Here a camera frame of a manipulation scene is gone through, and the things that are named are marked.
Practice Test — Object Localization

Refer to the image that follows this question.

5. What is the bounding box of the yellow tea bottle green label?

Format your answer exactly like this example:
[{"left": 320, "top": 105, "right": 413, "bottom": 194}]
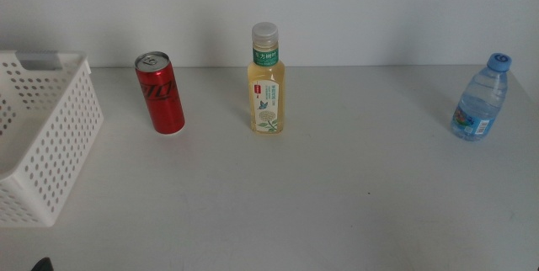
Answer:
[{"left": 247, "top": 21, "right": 286, "bottom": 135}]

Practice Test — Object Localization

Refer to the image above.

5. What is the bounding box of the red cola can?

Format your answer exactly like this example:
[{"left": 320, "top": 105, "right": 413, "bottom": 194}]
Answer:
[{"left": 134, "top": 50, "right": 186, "bottom": 136}]

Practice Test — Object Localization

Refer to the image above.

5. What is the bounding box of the clear water bottle blue cap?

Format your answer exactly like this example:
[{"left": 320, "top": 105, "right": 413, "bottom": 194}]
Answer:
[{"left": 450, "top": 52, "right": 513, "bottom": 142}]

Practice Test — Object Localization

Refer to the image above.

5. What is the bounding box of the white perforated plastic basket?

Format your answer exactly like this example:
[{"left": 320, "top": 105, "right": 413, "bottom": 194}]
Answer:
[{"left": 0, "top": 50, "right": 104, "bottom": 228}]

